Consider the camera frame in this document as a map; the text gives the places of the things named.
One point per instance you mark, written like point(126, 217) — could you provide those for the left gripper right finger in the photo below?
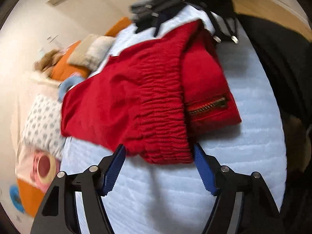
point(244, 203)

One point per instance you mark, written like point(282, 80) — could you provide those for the pink plush toy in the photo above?
point(36, 167)

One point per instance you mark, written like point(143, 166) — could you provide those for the red pants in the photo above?
point(146, 97)

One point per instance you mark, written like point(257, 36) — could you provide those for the white blue-dotted pillow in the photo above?
point(42, 126)

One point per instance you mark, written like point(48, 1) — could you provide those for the brown teddy bear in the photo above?
point(47, 63)

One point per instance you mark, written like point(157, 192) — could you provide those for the blue ring plush toy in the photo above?
point(67, 84)

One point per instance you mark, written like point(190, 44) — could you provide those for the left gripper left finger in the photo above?
point(58, 212)

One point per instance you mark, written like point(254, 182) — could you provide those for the beige plaid patchwork pillow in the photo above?
point(91, 51)

